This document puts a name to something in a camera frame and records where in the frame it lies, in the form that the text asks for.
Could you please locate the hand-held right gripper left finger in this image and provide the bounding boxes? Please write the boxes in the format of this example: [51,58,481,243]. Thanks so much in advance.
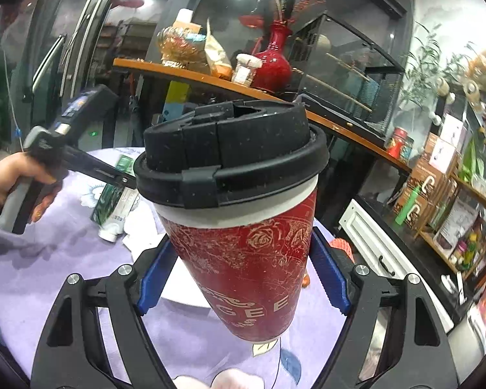
[30,233,179,389]

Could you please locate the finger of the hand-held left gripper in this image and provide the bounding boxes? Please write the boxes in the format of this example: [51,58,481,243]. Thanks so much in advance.
[67,149,137,189]

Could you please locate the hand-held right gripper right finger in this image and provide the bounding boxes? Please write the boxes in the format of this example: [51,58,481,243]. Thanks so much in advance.
[310,227,460,389]

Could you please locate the green toothpaste tube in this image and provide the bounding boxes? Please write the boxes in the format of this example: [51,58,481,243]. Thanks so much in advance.
[90,155,142,242]

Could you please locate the red paper cup black lid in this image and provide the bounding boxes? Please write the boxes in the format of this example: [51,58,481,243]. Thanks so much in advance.
[133,99,330,343]

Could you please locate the person's left hand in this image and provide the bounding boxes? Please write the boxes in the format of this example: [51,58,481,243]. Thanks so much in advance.
[0,152,64,223]

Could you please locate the white plate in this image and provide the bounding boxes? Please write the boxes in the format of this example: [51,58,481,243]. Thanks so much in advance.
[158,247,216,309]

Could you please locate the crumpled white tissue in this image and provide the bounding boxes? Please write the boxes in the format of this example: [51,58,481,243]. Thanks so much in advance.
[121,200,167,252]

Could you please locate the white desk with drawers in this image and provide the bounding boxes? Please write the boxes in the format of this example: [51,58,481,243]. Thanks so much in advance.
[339,198,456,333]

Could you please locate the yellow and blue box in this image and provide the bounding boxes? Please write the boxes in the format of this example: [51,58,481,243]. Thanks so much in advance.
[162,81,191,130]

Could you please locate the green bottle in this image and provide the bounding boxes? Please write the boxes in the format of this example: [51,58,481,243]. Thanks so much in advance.
[395,184,424,224]

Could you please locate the brown gift box stack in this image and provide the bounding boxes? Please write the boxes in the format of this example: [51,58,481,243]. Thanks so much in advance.
[393,132,458,236]

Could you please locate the orange wooden counter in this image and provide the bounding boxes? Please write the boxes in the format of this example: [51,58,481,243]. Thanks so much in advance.
[113,57,413,173]

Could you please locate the wooden display shelf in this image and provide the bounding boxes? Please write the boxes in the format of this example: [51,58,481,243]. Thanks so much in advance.
[419,172,486,276]

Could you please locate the red tin can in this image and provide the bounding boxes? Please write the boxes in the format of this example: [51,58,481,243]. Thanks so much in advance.
[385,126,414,159]

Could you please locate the brown paper bag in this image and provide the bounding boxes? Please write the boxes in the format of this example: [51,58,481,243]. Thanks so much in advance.
[204,18,233,81]

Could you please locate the glass jar white lid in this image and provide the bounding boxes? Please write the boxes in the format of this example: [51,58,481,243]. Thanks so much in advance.
[231,53,264,88]

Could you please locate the red vase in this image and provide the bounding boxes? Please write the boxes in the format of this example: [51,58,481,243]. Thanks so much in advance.
[249,22,294,92]

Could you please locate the glass display case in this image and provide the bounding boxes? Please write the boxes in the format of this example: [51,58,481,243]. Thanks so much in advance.
[285,12,406,136]

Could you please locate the green leafy plant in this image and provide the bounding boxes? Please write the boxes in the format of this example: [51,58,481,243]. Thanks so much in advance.
[397,22,470,130]

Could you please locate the red berry branches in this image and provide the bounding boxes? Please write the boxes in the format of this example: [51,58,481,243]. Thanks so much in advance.
[263,0,325,29]

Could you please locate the glass door metal handles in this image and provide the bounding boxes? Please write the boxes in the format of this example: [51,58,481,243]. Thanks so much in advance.
[20,0,126,102]

